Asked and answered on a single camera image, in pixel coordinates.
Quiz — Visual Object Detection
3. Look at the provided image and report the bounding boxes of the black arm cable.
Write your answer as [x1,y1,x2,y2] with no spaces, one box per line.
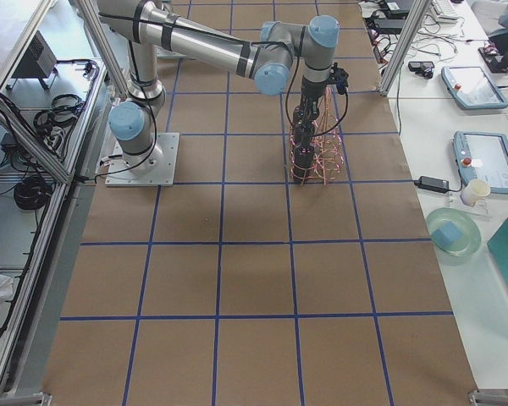
[284,25,351,128]

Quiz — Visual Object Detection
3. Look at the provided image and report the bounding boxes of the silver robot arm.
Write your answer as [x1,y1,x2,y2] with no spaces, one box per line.
[108,41,165,176]
[97,1,347,106]

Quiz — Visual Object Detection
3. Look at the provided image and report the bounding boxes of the green bowl with sponge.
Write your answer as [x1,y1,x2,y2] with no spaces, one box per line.
[426,207,482,257]

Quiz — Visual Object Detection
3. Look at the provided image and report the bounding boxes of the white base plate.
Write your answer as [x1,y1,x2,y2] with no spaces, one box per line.
[105,133,179,187]

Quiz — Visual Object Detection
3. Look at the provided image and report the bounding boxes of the copper wire wine basket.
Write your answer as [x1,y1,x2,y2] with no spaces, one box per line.
[289,86,345,184]

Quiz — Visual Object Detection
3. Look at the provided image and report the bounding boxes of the dark wine bottle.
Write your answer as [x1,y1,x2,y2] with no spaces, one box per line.
[291,105,304,145]
[294,120,316,148]

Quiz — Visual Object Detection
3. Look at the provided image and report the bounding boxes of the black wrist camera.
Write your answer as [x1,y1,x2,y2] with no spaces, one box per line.
[329,62,349,95]

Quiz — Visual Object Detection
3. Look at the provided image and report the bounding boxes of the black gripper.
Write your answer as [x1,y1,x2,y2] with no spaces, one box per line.
[301,77,328,125]

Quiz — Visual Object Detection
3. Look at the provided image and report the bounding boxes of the blue teach pendant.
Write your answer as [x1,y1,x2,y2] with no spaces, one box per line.
[453,131,508,195]
[441,66,508,110]

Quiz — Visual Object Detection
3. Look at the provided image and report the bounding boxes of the black power adapter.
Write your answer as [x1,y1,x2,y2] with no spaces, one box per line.
[413,176,450,194]

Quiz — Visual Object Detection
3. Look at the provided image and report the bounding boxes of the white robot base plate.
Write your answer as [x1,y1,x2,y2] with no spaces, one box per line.
[156,47,185,59]

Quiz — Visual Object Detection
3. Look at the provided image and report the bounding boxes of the white paper cup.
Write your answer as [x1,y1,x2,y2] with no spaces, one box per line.
[460,178,491,206]

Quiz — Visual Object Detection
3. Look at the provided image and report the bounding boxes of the aluminium frame post left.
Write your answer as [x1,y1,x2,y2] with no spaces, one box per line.
[378,0,430,96]

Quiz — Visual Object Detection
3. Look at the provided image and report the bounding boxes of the black coiled cables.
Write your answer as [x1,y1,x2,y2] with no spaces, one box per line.
[13,173,53,211]

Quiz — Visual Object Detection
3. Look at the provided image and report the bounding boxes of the grey metal box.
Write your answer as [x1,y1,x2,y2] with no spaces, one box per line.
[6,30,58,90]

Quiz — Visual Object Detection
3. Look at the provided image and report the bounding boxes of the blue teach pendant lower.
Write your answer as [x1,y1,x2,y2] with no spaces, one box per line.
[453,131,508,195]

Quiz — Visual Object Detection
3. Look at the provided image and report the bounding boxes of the dark wine bottle in basket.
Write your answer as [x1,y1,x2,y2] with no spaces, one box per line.
[291,105,304,145]

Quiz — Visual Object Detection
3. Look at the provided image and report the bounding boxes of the blue teach pendant upper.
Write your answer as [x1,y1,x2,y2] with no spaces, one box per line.
[441,66,508,110]

